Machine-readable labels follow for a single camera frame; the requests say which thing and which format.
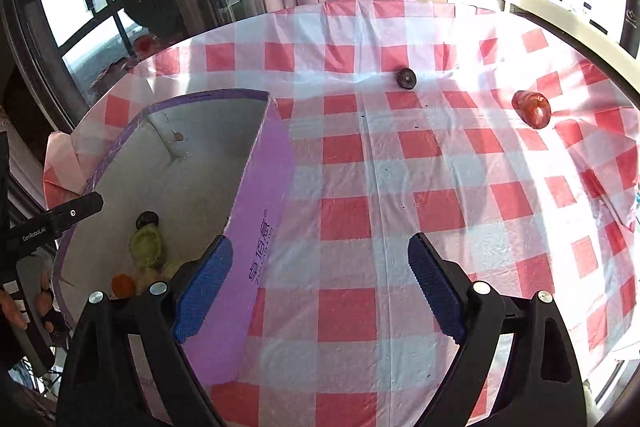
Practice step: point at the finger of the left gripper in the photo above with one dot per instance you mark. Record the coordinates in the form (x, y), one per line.
(52, 224)

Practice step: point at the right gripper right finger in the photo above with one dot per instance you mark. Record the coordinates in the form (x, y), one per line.
(540, 384)

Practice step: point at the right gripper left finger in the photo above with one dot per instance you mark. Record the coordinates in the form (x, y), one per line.
(100, 383)

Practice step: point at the orange mandarin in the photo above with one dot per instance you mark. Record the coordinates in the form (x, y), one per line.
(123, 286)

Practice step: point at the green kiwi half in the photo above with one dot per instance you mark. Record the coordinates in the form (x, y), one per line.
(146, 247)

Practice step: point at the dark passion fruit half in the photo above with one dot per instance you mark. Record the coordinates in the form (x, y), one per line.
(147, 217)
(406, 78)

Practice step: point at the plastic-wrapped apple half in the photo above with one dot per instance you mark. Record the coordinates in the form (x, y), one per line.
(148, 276)

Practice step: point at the person left hand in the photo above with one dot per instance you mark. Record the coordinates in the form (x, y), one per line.
(41, 305)

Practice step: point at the purple cardboard box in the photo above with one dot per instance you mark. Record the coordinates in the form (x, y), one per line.
(209, 164)

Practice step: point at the dark red apple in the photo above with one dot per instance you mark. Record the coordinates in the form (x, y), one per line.
(533, 108)

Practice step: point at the red white checkered tablecloth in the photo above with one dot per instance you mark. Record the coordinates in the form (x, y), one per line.
(341, 334)

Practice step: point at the black box on shelf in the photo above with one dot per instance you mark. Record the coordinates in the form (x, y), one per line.
(630, 36)

